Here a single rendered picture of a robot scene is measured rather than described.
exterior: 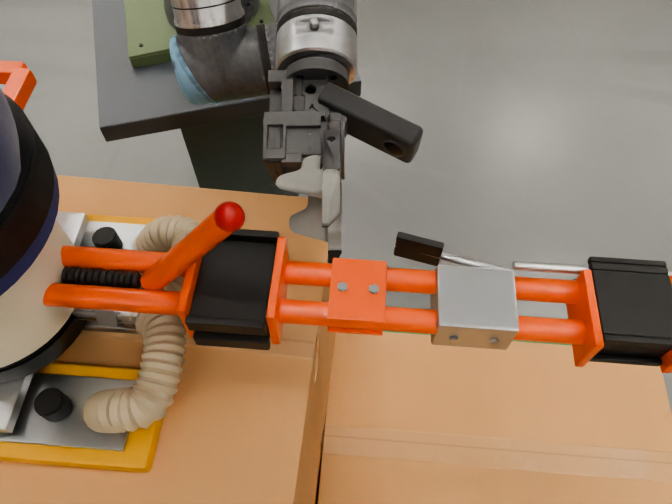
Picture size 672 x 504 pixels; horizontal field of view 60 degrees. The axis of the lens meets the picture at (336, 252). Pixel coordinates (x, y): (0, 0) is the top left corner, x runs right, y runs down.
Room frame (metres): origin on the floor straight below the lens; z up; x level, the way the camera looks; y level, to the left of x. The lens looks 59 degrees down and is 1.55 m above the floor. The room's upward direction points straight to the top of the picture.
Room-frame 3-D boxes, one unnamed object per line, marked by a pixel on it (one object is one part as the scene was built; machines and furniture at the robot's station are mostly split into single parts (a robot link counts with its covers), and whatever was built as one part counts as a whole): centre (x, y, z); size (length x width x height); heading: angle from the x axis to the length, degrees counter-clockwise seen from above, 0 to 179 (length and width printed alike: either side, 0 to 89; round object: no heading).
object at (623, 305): (0.22, -0.26, 1.07); 0.08 x 0.07 x 0.05; 86
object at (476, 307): (0.23, -0.12, 1.07); 0.07 x 0.07 x 0.04; 86
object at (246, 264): (0.25, 0.09, 1.07); 0.10 x 0.08 x 0.06; 176
